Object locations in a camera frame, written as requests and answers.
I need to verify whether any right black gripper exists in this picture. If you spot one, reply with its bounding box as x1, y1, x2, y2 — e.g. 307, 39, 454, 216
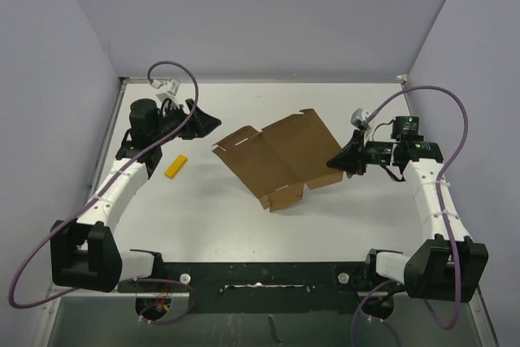
327, 129, 397, 176

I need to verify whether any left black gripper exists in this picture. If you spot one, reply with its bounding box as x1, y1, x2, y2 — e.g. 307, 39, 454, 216
152, 98, 220, 145

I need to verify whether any brown cardboard box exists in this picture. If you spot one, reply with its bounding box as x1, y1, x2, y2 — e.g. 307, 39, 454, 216
213, 109, 344, 212

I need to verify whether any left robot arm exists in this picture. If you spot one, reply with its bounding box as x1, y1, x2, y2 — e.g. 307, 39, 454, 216
50, 98, 222, 293

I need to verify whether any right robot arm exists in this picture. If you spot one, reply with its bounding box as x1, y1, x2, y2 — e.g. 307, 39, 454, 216
327, 110, 488, 302

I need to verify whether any yellow rectangular block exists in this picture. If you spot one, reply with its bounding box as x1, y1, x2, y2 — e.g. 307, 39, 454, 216
164, 154, 188, 179

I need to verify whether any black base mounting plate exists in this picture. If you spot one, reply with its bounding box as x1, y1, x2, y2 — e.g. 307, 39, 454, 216
117, 261, 401, 319

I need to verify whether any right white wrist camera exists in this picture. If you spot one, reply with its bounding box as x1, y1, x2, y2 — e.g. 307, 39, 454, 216
350, 108, 371, 132

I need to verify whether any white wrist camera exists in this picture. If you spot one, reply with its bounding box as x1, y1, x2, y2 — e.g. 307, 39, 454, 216
153, 79, 181, 102
350, 108, 371, 132

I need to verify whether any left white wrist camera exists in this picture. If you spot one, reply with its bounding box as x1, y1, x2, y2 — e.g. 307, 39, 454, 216
153, 79, 181, 102

